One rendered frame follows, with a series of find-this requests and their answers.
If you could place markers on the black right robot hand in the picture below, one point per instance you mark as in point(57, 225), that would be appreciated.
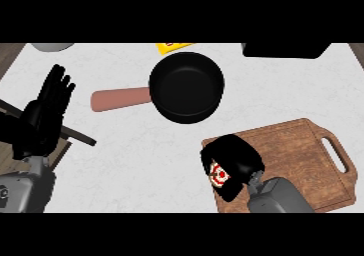
point(235, 156)

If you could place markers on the brown wooden cutting board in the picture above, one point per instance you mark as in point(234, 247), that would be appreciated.
point(300, 160)

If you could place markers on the yellow packet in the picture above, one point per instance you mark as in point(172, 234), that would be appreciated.
point(170, 47)

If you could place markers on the black appliance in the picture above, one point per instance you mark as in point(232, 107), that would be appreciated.
point(283, 50)

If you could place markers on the grey bowl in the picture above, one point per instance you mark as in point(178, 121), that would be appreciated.
point(51, 47)

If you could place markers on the red and white cupcake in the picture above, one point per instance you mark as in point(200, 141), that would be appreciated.
point(219, 174)

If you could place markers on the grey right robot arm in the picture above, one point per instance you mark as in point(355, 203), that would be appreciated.
point(277, 196)

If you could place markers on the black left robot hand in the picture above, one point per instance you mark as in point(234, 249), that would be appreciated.
point(45, 113)

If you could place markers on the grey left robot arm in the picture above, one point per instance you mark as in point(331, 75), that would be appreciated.
point(23, 190)

